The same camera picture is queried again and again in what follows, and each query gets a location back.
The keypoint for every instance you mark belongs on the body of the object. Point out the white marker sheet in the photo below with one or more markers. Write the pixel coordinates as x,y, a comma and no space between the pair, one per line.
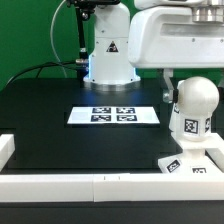
112,115

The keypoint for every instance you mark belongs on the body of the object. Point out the white left rail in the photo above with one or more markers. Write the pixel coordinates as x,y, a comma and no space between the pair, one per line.
7,147

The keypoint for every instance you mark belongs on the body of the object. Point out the white lamp bulb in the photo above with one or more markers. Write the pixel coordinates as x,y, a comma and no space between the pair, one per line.
198,97

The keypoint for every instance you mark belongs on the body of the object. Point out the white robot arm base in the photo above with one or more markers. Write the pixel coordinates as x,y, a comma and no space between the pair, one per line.
109,68

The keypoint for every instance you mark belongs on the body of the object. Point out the white rail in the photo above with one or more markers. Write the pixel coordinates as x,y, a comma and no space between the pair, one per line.
110,187
7,147

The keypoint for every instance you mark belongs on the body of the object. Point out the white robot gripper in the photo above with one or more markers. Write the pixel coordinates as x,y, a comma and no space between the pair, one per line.
176,34

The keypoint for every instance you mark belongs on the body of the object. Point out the white lamp base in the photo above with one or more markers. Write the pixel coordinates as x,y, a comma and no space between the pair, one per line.
197,157

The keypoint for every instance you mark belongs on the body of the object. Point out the white lamp shade cone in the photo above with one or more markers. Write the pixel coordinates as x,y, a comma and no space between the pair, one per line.
174,124

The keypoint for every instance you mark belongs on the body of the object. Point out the white front rail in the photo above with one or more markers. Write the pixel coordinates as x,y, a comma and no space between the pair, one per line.
110,187

